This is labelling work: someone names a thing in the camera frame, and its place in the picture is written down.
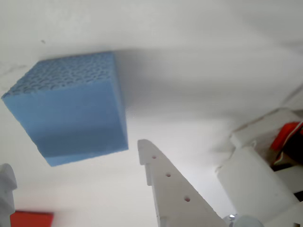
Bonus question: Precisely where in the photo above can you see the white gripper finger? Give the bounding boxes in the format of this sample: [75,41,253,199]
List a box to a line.
[0,163,18,227]
[137,139,228,227]

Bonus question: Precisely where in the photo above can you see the blue foam cube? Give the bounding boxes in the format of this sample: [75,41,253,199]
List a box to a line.
[1,51,130,167]

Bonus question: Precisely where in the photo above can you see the red foam cube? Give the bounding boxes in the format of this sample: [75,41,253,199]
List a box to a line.
[9,211,54,227]

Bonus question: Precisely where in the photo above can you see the red table clamp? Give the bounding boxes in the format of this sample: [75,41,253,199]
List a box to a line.
[271,121,303,152]

